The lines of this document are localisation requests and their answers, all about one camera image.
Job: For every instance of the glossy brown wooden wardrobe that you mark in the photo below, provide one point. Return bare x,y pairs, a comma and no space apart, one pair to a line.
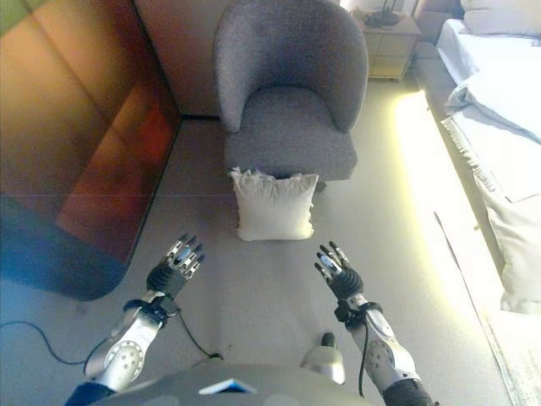
76,127

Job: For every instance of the cardboard box with black stand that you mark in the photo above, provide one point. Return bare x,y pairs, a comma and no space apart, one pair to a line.
391,46

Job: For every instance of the silver right robot leg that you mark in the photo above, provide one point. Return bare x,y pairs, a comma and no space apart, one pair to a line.
323,359

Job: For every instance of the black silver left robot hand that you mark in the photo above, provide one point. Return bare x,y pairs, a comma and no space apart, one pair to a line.
169,281

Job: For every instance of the grey upholstered tub armchair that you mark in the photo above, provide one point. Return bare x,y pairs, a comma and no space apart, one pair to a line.
287,127

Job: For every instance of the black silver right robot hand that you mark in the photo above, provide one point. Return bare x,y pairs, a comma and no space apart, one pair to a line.
346,281

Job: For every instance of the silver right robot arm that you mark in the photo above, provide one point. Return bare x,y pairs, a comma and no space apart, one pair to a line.
384,351

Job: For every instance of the white fringed cushion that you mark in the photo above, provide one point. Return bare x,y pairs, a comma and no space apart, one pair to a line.
274,207

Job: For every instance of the bed with white bedding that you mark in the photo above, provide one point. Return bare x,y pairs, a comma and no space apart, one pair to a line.
498,105

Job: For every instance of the grey robot torso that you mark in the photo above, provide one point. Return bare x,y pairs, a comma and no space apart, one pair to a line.
190,385

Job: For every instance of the black lamp base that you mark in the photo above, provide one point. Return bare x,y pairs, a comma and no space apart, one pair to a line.
380,19

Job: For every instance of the pale floor mat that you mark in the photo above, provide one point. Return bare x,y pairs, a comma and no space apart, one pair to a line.
520,363

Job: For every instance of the white bed pillow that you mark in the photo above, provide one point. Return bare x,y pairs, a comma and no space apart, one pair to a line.
498,17

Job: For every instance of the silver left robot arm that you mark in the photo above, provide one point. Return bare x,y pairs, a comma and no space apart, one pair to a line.
127,347

